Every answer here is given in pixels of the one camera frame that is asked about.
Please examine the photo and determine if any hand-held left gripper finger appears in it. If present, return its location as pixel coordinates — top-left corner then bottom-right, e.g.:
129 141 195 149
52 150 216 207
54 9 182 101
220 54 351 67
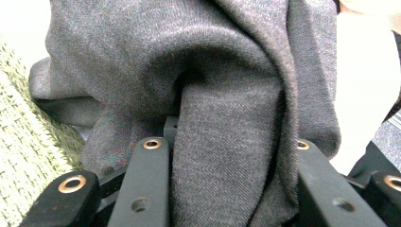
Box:
163 114 180 149

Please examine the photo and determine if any green woven basket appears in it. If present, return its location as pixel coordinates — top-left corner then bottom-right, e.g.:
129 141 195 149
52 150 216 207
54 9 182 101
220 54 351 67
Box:
0 34 86 227

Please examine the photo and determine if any dark grey garment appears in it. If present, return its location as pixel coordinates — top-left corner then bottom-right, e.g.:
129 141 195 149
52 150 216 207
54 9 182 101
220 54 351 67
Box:
27 0 343 227

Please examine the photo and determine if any white board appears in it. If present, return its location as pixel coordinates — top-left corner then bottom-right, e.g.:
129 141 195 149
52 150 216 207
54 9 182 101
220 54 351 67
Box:
327 12 401 174

